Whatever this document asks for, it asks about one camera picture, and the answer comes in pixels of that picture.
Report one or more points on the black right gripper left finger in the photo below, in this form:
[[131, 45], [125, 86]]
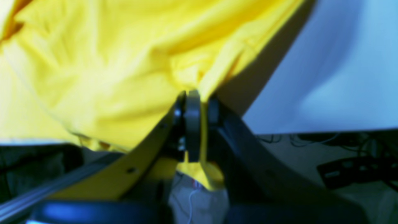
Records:
[[135, 188]]

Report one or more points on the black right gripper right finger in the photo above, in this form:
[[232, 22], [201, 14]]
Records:
[[261, 189]]

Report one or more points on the orange t-shirt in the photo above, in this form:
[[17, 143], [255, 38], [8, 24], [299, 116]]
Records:
[[102, 73]]

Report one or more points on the black power strip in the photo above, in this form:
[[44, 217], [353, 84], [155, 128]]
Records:
[[357, 170]]

